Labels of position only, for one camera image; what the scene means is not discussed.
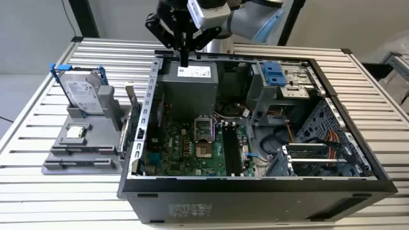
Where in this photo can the black RAM slot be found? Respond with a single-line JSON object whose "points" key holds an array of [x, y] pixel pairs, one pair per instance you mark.
{"points": [[236, 148], [226, 148]]}

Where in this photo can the clear plastic bag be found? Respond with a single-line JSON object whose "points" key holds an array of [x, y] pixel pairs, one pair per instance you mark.
{"points": [[393, 43]]}

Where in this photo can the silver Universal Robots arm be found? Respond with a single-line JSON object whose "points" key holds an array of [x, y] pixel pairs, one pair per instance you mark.
{"points": [[249, 21]]}

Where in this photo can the blue drive latch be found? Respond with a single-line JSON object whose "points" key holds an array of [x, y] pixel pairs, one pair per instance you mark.
{"points": [[273, 74]]}

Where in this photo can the blue board connector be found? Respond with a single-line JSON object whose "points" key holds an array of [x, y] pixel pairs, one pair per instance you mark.
{"points": [[153, 160]]}

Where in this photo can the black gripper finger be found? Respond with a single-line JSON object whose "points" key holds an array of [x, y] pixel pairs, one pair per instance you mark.
{"points": [[204, 36], [160, 31]]}

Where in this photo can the CPU socket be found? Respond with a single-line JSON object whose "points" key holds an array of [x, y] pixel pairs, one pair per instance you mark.
{"points": [[204, 151]]}

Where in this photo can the grey parts rack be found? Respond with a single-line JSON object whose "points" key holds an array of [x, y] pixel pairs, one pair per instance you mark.
{"points": [[96, 129]]}

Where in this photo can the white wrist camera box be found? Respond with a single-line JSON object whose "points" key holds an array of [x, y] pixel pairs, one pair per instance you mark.
{"points": [[211, 14]]}

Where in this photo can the black table corner cap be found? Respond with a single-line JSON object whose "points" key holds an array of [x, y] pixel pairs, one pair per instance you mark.
{"points": [[77, 39], [346, 51]]}

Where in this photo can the black PC case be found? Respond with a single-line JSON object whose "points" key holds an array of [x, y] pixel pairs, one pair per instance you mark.
{"points": [[224, 206]]}

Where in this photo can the silver CPU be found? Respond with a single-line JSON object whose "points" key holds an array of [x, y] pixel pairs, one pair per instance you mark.
{"points": [[75, 132]]}

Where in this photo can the round black speaker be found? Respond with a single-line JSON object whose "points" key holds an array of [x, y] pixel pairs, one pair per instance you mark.
{"points": [[233, 109]]}

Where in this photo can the hard disk in blue carrier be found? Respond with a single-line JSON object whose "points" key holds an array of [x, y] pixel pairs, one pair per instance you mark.
{"points": [[80, 93]]}

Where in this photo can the black frame post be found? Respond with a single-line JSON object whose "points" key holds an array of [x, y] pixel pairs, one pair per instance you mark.
{"points": [[293, 19], [84, 19]]}

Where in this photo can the green graphics card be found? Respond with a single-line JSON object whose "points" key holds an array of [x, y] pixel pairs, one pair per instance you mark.
{"points": [[136, 112]]}

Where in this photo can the black case fan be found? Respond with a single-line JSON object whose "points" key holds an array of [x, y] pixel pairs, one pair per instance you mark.
{"points": [[156, 115]]}

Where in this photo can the metal disk bay cage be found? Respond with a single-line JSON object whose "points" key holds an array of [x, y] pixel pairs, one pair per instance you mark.
{"points": [[306, 148]]}

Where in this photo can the green motherboard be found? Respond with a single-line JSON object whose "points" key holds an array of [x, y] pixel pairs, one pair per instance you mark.
{"points": [[172, 153]]}

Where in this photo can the grey power supply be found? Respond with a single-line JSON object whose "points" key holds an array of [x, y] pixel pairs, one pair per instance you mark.
{"points": [[188, 95]]}

